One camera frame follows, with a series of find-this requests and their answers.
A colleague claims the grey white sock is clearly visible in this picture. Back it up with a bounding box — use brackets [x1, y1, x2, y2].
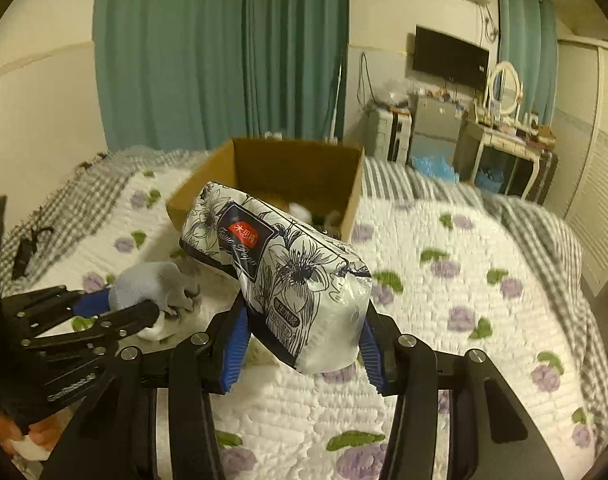
[108, 262, 200, 314]

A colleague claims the floral black white tissue pack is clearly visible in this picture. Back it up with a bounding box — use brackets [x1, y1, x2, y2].
[180, 182, 372, 375]

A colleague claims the white fluffy plush toy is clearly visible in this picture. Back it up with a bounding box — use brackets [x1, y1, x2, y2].
[136, 306, 201, 342]

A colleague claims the person's hand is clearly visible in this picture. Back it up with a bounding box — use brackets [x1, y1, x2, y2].
[0, 410, 64, 460]

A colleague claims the white floral quilt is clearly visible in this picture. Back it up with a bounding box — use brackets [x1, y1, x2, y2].
[13, 164, 600, 480]

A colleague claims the grey checked bed sheet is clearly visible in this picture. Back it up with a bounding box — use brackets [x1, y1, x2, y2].
[0, 148, 608, 479]

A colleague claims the brown cardboard box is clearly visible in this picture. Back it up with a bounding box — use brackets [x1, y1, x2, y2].
[166, 138, 365, 242]

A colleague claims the box of blue plastic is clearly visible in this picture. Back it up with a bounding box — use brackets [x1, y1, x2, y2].
[411, 156, 459, 183]

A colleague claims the white floor mop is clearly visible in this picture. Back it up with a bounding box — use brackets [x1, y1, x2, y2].
[329, 53, 346, 144]

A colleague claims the white suitcase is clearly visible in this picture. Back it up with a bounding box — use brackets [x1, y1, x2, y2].
[364, 108, 412, 165]

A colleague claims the small silver refrigerator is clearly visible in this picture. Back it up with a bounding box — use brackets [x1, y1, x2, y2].
[410, 96, 462, 165]

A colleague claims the white dressing table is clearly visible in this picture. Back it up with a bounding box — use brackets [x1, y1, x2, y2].
[453, 119, 543, 200]

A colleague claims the large teal curtain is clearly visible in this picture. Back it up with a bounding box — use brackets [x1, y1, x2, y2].
[92, 0, 350, 151]

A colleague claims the white oval vanity mirror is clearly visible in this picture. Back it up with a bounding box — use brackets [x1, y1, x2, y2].
[484, 61, 524, 120]

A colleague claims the white louvred wardrobe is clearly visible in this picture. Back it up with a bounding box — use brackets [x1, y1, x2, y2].
[544, 36, 608, 296]

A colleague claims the teal window curtain right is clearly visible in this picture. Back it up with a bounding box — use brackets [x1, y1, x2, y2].
[498, 0, 558, 126]

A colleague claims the black charger with cable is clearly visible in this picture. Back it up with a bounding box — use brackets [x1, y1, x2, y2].
[11, 226, 54, 281]

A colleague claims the black wall television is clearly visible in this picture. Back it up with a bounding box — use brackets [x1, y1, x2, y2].
[412, 26, 490, 91]

